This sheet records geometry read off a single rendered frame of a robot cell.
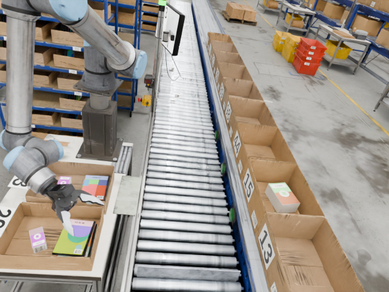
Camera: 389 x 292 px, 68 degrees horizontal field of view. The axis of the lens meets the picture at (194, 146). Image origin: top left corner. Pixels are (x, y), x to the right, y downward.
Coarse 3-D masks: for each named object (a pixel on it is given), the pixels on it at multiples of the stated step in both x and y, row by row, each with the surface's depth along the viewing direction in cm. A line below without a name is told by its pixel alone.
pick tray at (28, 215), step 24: (24, 216) 140; (48, 216) 142; (72, 216) 143; (96, 216) 144; (0, 240) 119; (24, 240) 130; (48, 240) 131; (96, 240) 128; (0, 264) 117; (24, 264) 118; (48, 264) 119; (72, 264) 120
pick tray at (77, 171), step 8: (56, 168) 165; (64, 168) 165; (72, 168) 166; (80, 168) 166; (88, 168) 166; (96, 168) 167; (104, 168) 167; (112, 168) 167; (56, 176) 165; (64, 176) 166; (72, 176) 167; (80, 176) 168; (112, 176) 162; (72, 184) 162; (80, 184) 163; (112, 184) 166; (32, 192) 147; (32, 200) 140; (40, 200) 141; (48, 200) 141; (104, 208) 147
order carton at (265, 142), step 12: (240, 132) 182; (252, 132) 197; (264, 132) 197; (276, 132) 197; (252, 144) 203; (264, 144) 203; (276, 144) 195; (240, 156) 175; (252, 156) 191; (264, 156) 192; (276, 156) 192; (288, 156) 175
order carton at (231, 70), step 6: (222, 66) 290; (228, 66) 290; (234, 66) 290; (240, 66) 291; (222, 72) 294; (228, 72) 294; (234, 72) 294; (240, 72) 294; (246, 72) 285; (240, 78) 298; (246, 78) 283; (216, 84) 279
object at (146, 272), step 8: (144, 272) 126; (152, 272) 126; (160, 272) 127; (168, 272) 127; (176, 272) 127; (184, 272) 128; (192, 272) 128; (200, 272) 128; (208, 272) 128; (216, 272) 129; (224, 272) 129; (232, 272) 129; (208, 280) 132; (216, 280) 133; (224, 280) 133; (232, 280) 133
